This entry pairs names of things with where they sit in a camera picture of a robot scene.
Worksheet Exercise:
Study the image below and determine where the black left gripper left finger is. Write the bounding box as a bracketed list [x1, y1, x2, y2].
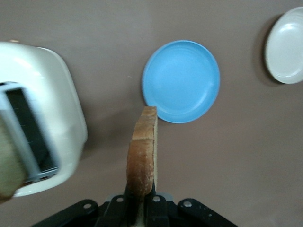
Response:
[30, 182, 140, 227]

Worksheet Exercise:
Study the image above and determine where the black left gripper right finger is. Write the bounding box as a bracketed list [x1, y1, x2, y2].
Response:
[144, 186, 239, 227]

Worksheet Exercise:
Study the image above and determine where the brown bread slice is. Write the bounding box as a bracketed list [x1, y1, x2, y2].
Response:
[0, 113, 27, 201]
[126, 105, 159, 227]

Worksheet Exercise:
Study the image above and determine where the blue plate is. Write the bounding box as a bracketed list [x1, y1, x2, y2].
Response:
[141, 40, 221, 124]

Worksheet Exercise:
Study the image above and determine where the beige plate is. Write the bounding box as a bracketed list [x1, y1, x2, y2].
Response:
[264, 6, 303, 85]

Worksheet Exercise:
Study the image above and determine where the white two-slot toaster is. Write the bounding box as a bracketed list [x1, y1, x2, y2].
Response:
[0, 41, 89, 198]

